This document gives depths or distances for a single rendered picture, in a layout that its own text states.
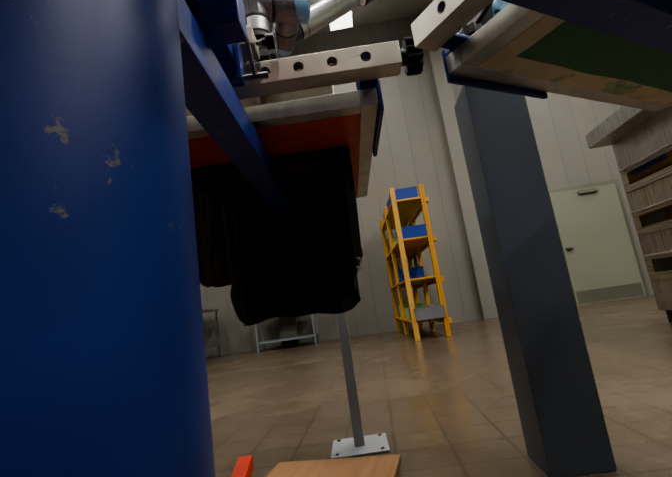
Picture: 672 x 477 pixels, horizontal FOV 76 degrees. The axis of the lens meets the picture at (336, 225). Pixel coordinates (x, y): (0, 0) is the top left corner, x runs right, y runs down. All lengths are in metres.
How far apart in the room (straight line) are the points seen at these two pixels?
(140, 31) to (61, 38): 0.04
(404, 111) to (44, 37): 8.98
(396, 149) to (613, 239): 4.32
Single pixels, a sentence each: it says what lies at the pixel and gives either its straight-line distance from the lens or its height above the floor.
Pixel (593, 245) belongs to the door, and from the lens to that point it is 9.19.
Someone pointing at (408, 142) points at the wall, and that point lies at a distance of 8.87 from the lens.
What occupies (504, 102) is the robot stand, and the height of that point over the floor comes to 1.11.
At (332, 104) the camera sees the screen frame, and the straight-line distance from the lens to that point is 0.96.
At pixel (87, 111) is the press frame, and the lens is 0.19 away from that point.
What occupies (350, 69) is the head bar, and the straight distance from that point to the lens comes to 0.91.
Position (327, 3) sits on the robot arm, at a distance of 1.54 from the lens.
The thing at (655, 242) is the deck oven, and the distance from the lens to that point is 4.79.
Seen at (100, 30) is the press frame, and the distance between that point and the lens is 0.21.
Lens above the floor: 0.53
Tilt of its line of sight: 11 degrees up
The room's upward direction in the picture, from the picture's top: 8 degrees counter-clockwise
